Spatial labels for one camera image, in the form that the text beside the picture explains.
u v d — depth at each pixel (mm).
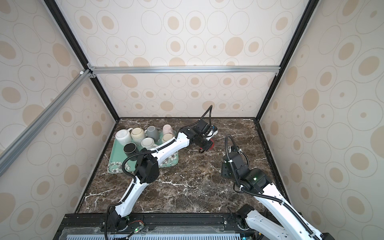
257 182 468
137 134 984
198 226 731
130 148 903
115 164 944
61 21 713
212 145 815
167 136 974
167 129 1000
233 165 520
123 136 972
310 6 674
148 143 949
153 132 1001
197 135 700
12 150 522
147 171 581
